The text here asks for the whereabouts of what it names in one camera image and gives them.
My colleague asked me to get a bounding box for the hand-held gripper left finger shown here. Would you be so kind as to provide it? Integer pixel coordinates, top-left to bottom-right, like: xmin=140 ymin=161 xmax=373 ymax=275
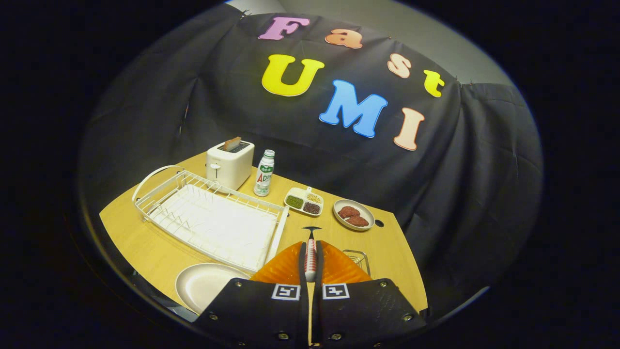
xmin=194 ymin=241 xmax=310 ymax=347

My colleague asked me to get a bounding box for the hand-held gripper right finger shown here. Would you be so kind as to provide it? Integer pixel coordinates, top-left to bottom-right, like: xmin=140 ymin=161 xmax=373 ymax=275
xmin=312 ymin=240 xmax=428 ymax=347

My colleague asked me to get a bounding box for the red striped handle spoon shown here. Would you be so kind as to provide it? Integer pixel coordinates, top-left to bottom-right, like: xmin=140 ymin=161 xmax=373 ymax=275
xmin=302 ymin=226 xmax=322 ymax=283

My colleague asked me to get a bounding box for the white wire dish rack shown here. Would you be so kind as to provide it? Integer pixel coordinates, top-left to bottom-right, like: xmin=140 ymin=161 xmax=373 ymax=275
xmin=132 ymin=165 xmax=290 ymax=275

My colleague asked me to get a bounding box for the beige round plate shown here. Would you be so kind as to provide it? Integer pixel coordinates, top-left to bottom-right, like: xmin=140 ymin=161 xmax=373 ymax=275
xmin=175 ymin=263 xmax=250 ymax=315

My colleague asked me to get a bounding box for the white divided dish with beans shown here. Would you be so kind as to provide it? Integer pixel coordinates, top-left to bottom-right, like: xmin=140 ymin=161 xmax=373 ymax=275
xmin=284 ymin=187 xmax=324 ymax=217

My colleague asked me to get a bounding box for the grey bowl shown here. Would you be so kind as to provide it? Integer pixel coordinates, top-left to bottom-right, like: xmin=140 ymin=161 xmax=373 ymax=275
xmin=333 ymin=199 xmax=375 ymax=231

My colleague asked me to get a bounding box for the white green drink bottle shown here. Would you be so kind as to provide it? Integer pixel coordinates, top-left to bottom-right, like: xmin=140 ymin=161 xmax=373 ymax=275
xmin=253 ymin=149 xmax=276 ymax=197

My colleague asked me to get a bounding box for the white toaster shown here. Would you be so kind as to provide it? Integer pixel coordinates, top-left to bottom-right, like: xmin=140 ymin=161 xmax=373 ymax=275
xmin=206 ymin=140 xmax=255 ymax=191

